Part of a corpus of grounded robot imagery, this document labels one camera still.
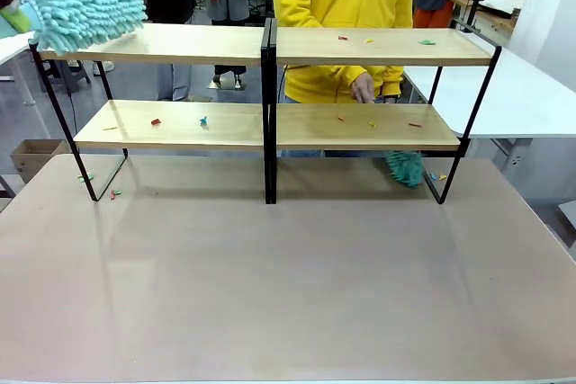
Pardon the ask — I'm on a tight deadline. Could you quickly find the person's right hand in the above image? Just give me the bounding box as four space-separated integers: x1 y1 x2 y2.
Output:
351 72 377 104

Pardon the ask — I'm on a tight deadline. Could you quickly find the dark teal chenille duster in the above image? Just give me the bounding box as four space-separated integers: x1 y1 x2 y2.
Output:
362 94 427 190

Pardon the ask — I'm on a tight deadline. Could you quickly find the light blue chenille duster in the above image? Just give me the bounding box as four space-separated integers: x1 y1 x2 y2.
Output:
0 0 149 57

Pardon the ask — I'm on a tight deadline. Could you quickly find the person's left forearm yellow sleeve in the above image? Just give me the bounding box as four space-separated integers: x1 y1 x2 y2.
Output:
381 65 405 98

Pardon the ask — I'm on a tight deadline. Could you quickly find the person's right forearm yellow sleeve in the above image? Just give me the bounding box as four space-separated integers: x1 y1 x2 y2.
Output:
283 64 368 104

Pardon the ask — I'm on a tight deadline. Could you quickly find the large white side table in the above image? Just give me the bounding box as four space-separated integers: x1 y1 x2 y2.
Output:
401 31 576 263

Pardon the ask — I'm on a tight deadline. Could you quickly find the wooden workbench with papers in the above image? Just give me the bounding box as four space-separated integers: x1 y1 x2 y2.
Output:
448 0 530 35

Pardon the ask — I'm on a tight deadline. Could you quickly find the grey stool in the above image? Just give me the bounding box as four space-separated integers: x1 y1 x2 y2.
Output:
47 58 93 98

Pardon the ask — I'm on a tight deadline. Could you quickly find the cardboard box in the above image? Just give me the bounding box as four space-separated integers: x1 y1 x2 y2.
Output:
9 138 69 185

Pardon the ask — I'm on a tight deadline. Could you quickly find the small white side table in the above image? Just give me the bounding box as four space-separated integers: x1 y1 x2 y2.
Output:
0 31 51 107

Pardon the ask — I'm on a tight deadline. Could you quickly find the wooden shelf unit black frame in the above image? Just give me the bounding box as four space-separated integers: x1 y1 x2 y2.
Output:
27 17 278 205
267 26 503 205

